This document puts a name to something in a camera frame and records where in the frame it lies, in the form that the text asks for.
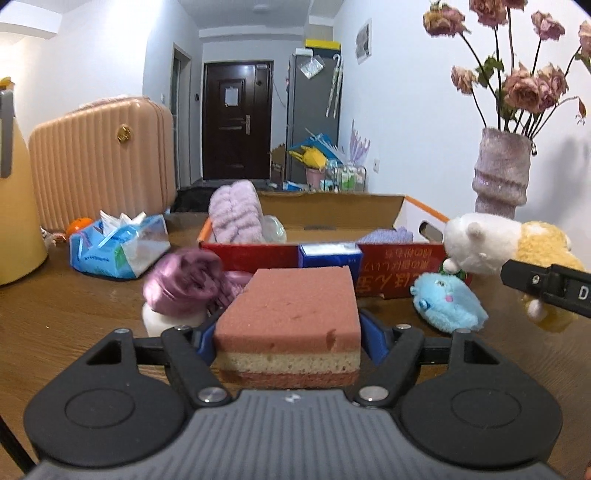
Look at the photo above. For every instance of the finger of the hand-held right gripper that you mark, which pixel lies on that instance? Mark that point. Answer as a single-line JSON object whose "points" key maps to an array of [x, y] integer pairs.
{"points": [[526, 279]]}

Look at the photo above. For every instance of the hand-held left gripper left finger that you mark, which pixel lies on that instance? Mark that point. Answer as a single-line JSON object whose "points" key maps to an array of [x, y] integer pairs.
{"points": [[206, 341]]}

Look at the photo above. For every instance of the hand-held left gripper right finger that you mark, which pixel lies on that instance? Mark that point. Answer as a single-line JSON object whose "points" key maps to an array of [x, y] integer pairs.
{"points": [[371, 337]]}

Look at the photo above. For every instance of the white yellow plush toy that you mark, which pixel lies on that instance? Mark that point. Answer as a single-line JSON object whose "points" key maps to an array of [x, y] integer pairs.
{"points": [[485, 244]]}

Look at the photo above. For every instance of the purple satin cloth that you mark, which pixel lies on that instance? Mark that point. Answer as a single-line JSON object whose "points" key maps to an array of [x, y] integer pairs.
{"points": [[184, 281]]}

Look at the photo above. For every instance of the orange rimmed cardboard box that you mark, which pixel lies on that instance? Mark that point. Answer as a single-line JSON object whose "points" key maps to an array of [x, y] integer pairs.
{"points": [[406, 277]]}

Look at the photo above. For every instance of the blue plush toy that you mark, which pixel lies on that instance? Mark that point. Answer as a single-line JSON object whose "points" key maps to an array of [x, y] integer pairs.
{"points": [[448, 300]]}

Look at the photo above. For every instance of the pink yellow layered sponge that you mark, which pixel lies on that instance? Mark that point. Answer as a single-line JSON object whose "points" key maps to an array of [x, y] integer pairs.
{"points": [[286, 314]]}

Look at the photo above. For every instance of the lilac fluffy towel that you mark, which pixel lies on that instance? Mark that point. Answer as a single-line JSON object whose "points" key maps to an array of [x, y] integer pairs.
{"points": [[235, 212]]}

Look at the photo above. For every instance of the white soft pad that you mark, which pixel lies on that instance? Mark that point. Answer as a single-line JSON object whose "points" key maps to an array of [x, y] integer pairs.
{"points": [[161, 323]]}

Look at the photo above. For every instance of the blue white tissue packet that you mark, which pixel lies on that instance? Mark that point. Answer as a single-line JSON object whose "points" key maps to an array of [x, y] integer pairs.
{"points": [[328, 256]]}

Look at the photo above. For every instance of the purple knitted cloth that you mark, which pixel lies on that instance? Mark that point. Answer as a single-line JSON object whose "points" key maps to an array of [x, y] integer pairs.
{"points": [[388, 236]]}

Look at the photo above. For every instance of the pink textured vase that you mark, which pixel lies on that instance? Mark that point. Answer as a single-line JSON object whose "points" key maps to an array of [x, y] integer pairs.
{"points": [[501, 175]]}

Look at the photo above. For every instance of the blue tissue pack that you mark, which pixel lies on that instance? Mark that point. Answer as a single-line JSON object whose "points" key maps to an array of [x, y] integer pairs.
{"points": [[106, 254]]}

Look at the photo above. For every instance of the black bag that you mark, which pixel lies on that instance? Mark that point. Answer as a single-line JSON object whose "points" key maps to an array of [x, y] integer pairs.
{"points": [[194, 201]]}

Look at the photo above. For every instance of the pink bucket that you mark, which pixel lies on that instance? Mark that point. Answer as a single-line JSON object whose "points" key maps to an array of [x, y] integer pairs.
{"points": [[315, 177]]}

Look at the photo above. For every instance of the blue white packets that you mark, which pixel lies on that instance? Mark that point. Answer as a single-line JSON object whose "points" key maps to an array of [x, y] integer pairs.
{"points": [[295, 186]]}

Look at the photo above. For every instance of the orange fruit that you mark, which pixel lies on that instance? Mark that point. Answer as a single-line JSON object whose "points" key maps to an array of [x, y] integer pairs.
{"points": [[78, 226]]}

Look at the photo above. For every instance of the dried rose bouquet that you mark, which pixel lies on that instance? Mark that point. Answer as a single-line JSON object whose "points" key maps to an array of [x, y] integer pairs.
{"points": [[521, 92]]}

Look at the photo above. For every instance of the open cardboard box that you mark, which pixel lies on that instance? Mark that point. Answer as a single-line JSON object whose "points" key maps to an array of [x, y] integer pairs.
{"points": [[278, 161]]}

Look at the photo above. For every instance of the blue plastic bag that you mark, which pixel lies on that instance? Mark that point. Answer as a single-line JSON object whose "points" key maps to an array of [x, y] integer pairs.
{"points": [[330, 143]]}

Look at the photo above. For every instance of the pink ribbed suitcase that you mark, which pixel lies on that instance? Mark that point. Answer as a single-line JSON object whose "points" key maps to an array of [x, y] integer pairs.
{"points": [[101, 166]]}

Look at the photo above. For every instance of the dark brown entrance door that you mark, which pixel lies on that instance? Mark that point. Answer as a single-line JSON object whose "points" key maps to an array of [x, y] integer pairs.
{"points": [[235, 138]]}

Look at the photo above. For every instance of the grey interior door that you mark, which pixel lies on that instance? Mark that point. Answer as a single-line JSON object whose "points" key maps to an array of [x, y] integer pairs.
{"points": [[178, 115]]}

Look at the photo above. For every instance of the yellow thermos kettle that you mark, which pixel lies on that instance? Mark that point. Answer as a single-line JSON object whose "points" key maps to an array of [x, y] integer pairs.
{"points": [[18, 207]]}

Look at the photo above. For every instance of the grey refrigerator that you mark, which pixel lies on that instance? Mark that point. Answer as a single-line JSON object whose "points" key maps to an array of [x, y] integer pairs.
{"points": [[314, 106]]}

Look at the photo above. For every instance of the white paper sheet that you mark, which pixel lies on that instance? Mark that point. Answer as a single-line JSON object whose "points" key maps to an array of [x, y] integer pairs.
{"points": [[231, 97]]}

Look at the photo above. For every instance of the white folded umbrella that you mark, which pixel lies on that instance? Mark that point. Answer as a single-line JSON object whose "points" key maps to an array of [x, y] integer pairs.
{"points": [[334, 87]]}

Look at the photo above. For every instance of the transparent bag on refrigerator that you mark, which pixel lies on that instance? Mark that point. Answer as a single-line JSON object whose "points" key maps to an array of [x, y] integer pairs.
{"points": [[311, 67]]}

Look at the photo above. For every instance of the yellow black box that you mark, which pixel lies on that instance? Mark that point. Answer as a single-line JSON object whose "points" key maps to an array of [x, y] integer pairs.
{"points": [[323, 45]]}

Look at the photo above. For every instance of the round ceiling lamp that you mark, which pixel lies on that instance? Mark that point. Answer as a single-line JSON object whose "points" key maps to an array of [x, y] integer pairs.
{"points": [[262, 7]]}

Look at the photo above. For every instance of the white wall socket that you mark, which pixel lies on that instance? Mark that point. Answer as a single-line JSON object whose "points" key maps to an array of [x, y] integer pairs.
{"points": [[376, 166]]}

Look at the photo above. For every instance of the purple feather wall decoration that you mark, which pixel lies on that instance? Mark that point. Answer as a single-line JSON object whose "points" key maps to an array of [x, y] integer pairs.
{"points": [[358, 147]]}

